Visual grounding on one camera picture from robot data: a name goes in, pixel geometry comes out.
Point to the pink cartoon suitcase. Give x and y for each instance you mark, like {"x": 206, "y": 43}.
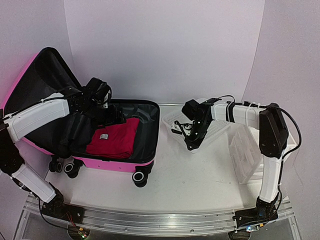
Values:
{"x": 48, "y": 73}

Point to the white drawer desk organizer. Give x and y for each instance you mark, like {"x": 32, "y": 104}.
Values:
{"x": 265, "y": 152}

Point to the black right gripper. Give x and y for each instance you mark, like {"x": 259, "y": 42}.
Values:
{"x": 193, "y": 144}

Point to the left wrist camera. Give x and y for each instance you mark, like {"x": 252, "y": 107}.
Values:
{"x": 106, "y": 99}

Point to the clear organizer drawer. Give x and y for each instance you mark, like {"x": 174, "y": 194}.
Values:
{"x": 242, "y": 155}

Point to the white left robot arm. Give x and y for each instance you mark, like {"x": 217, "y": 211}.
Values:
{"x": 33, "y": 120}

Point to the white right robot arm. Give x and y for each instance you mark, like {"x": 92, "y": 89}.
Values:
{"x": 265, "y": 136}

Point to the red garment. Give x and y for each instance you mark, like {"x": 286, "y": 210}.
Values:
{"x": 114, "y": 141}

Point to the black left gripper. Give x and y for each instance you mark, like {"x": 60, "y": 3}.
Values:
{"x": 112, "y": 119}

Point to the white plastic mesh basket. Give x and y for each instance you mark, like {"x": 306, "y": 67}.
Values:
{"x": 215, "y": 129}

